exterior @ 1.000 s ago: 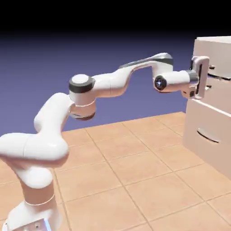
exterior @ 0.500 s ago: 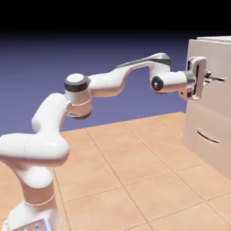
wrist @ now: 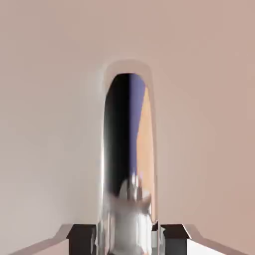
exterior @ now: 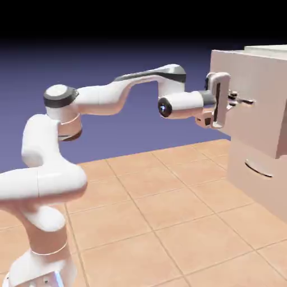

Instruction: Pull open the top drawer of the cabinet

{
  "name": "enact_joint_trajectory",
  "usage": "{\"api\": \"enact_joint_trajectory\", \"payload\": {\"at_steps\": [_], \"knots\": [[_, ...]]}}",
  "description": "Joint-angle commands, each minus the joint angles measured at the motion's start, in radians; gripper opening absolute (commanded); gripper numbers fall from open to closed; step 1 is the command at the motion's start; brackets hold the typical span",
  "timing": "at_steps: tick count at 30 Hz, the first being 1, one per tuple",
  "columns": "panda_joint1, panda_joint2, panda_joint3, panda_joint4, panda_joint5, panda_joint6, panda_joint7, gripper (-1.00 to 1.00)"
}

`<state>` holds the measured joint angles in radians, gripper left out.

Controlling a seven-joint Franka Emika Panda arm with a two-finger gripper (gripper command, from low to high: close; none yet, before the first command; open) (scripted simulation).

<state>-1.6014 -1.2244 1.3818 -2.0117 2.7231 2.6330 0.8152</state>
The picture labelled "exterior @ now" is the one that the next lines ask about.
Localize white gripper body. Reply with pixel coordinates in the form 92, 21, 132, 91
205, 71, 232, 130

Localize pale beige drawer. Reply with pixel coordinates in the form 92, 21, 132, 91
210, 49, 287, 159
225, 137, 287, 221

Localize pale beige cabinet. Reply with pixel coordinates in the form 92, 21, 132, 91
225, 44, 287, 223

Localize curved metal drawer handle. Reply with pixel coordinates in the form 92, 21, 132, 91
244, 158, 274, 179

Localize pale beige drawer, curved handle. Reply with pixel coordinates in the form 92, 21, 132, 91
225, 137, 287, 221

